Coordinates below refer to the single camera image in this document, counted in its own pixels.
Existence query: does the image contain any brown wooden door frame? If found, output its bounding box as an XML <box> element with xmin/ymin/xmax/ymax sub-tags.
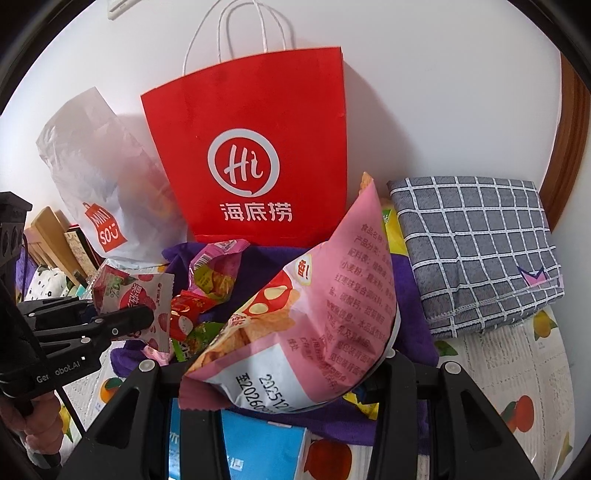
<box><xmin>538</xmin><ymin>51</ymin><xmax>591</xmax><ymax>227</ymax></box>

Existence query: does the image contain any fruit printed tablecloth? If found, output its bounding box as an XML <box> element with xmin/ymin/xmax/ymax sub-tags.
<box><xmin>60</xmin><ymin>307</ymin><xmax>578</xmax><ymax>480</ymax></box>

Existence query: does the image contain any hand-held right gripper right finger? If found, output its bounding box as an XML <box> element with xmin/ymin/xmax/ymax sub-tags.
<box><xmin>365</xmin><ymin>348</ymin><xmax>539</xmax><ymax>480</ymax></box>

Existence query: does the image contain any strawberry print snack packet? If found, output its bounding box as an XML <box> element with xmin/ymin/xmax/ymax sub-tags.
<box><xmin>92</xmin><ymin>265</ymin><xmax>175</xmax><ymax>354</ymax></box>

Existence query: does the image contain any grey checked folded cloth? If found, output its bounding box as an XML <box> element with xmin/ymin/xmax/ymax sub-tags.
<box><xmin>387</xmin><ymin>175</ymin><xmax>565</xmax><ymax>340</ymax></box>

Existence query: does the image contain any purple towel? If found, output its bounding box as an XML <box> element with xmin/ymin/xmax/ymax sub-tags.
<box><xmin>111</xmin><ymin>242</ymin><xmax>439</xmax><ymax>446</ymax></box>

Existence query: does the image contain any patterned box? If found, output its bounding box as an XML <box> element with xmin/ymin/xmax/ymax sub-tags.
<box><xmin>64</xmin><ymin>224</ymin><xmax>105</xmax><ymax>278</ymax></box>

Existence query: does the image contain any pink chip bag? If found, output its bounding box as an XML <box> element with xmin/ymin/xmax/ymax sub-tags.
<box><xmin>179</xmin><ymin>172</ymin><xmax>402</xmax><ymax>412</ymax></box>

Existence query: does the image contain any red paper shopping bag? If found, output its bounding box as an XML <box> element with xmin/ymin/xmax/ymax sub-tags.
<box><xmin>140</xmin><ymin>0</ymin><xmax>349</xmax><ymax>247</ymax></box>

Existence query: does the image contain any person's left hand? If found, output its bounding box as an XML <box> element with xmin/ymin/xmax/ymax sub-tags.
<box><xmin>0</xmin><ymin>390</ymin><xmax>63</xmax><ymax>467</ymax></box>

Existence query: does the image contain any pink and green snack packet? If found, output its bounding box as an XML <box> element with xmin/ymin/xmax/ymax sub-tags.
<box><xmin>187</xmin><ymin>237</ymin><xmax>252</xmax><ymax>303</ymax></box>

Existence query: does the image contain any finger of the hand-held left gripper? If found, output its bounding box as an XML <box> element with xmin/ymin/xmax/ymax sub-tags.
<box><xmin>20</xmin><ymin>298</ymin><xmax>99</xmax><ymax>329</ymax></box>
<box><xmin>39</xmin><ymin>306</ymin><xmax>155</xmax><ymax>366</ymax></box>

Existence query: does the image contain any blue tissue pack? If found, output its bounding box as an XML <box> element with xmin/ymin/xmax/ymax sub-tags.
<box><xmin>168</xmin><ymin>397</ymin><xmax>308</xmax><ymax>480</ymax></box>

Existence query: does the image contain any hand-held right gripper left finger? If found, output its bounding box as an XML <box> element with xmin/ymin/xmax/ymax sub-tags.
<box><xmin>58</xmin><ymin>360</ymin><xmax>232</xmax><ymax>480</ymax></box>

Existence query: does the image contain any wooden headboard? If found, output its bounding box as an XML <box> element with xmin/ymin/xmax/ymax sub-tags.
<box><xmin>23</xmin><ymin>206</ymin><xmax>79</xmax><ymax>287</ymax></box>

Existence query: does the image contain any white black print pillow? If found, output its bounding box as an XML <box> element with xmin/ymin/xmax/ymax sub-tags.
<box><xmin>25</xmin><ymin>267</ymin><xmax>70</xmax><ymax>301</ymax></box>

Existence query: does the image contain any purple fluffy cloth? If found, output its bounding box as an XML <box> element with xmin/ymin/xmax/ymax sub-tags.
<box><xmin>14</xmin><ymin>256</ymin><xmax>38</xmax><ymax>301</ymax></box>

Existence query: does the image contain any white plastic shopping bag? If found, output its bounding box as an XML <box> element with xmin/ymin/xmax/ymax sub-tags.
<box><xmin>36</xmin><ymin>87</ymin><xmax>190</xmax><ymax>266</ymax></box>

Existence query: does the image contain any yellow green snack packet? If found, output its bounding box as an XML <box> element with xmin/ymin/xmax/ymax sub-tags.
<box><xmin>381</xmin><ymin>208</ymin><xmax>409</xmax><ymax>257</ymax></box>

